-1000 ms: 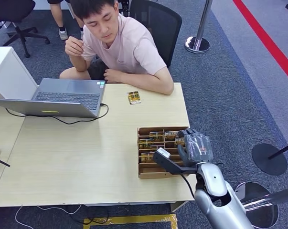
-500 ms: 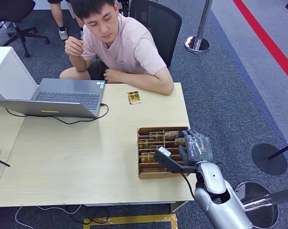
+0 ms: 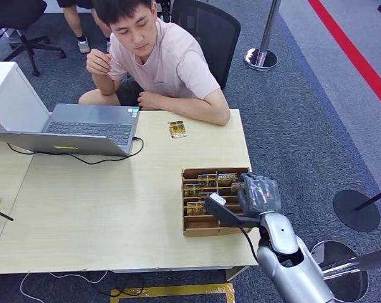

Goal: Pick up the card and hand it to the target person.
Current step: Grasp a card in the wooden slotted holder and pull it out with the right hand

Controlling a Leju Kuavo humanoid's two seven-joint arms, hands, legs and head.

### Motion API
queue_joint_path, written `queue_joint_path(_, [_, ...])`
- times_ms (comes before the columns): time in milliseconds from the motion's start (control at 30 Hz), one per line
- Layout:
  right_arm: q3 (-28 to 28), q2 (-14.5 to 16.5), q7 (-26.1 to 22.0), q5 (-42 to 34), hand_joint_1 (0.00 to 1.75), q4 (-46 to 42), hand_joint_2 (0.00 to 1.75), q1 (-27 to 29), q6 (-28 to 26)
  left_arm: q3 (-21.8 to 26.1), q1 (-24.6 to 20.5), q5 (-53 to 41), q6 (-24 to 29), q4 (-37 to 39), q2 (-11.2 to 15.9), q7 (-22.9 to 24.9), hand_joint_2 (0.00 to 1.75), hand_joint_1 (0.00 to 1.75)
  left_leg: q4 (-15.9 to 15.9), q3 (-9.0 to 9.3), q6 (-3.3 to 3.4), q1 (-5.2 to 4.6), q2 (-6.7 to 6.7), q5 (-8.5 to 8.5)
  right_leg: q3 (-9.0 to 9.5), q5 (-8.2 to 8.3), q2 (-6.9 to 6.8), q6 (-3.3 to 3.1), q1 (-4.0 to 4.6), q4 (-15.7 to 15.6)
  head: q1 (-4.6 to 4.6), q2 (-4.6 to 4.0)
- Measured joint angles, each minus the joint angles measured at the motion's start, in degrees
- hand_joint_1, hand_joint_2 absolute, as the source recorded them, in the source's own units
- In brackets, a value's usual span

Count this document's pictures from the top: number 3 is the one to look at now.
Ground grey laptop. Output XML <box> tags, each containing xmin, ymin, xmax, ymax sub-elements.
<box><xmin>0</xmin><ymin>103</ymin><xmax>140</xmax><ymax>158</ymax></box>

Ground person's left hand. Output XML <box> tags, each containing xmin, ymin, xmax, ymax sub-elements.
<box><xmin>136</xmin><ymin>90</ymin><xmax>162</xmax><ymax>112</ymax></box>

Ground black rod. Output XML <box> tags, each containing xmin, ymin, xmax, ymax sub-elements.
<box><xmin>0</xmin><ymin>206</ymin><xmax>15</xmax><ymax>222</ymax></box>

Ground standing person's legs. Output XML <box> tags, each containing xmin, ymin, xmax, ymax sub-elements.
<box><xmin>57</xmin><ymin>0</ymin><xmax>113</xmax><ymax>54</ymax></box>

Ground white box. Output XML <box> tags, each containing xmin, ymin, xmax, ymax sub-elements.
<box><xmin>0</xmin><ymin>61</ymin><xmax>51</xmax><ymax>133</ymax></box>

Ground black base stanchion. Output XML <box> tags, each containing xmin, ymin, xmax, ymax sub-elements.
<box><xmin>333</xmin><ymin>186</ymin><xmax>381</xmax><ymax>234</ymax></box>

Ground red floor tape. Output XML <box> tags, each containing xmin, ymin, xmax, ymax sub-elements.
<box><xmin>307</xmin><ymin>0</ymin><xmax>381</xmax><ymax>116</ymax></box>

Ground black floor cable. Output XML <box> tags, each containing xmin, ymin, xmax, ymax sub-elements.
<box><xmin>92</xmin><ymin>273</ymin><xmax>145</xmax><ymax>299</ymax></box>

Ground black swivel office chair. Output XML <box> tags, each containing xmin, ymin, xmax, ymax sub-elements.
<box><xmin>0</xmin><ymin>0</ymin><xmax>68</xmax><ymax>78</ymax></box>

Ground black mesh office chair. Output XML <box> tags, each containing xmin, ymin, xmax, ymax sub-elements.
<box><xmin>171</xmin><ymin>0</ymin><xmax>241</xmax><ymax>91</ymax></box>

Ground gold card with HOTEL print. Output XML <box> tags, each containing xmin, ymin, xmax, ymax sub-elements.
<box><xmin>218</xmin><ymin>172</ymin><xmax>238</xmax><ymax>187</ymax></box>

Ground chrome stanchion with mirror base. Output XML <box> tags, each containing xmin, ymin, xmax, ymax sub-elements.
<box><xmin>309</xmin><ymin>240</ymin><xmax>381</xmax><ymax>303</ymax></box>

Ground chrome stanchion post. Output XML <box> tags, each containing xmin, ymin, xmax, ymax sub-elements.
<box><xmin>243</xmin><ymin>0</ymin><xmax>282</xmax><ymax>72</ymax></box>

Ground person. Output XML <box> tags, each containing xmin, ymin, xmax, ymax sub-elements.
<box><xmin>79</xmin><ymin>0</ymin><xmax>231</xmax><ymax>127</ymax></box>

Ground cardboard card holder box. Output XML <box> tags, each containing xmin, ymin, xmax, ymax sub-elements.
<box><xmin>181</xmin><ymin>167</ymin><xmax>252</xmax><ymax>238</ymax></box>

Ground black laptop cable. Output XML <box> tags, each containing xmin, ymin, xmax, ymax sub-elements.
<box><xmin>7</xmin><ymin>136</ymin><xmax>144</xmax><ymax>166</ymax></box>

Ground yellow floor tape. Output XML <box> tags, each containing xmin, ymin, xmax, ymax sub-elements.
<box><xmin>109</xmin><ymin>283</ymin><xmax>236</xmax><ymax>303</ymax></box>

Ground white floor cable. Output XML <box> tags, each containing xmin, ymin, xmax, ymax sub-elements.
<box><xmin>20</xmin><ymin>270</ymin><xmax>109</xmax><ymax>303</ymax></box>

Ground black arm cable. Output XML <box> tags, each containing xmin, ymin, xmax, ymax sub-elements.
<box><xmin>240</xmin><ymin>226</ymin><xmax>260</xmax><ymax>264</ymax></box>

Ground white table leg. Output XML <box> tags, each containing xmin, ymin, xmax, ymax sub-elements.
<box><xmin>224</xmin><ymin>266</ymin><xmax>251</xmax><ymax>282</ymax></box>

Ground person's right hand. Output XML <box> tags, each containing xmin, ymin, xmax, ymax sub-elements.
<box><xmin>86</xmin><ymin>48</ymin><xmax>113</xmax><ymax>77</ymax></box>

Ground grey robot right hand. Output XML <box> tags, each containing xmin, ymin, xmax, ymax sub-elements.
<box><xmin>236</xmin><ymin>172</ymin><xmax>282</xmax><ymax>218</ymax></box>

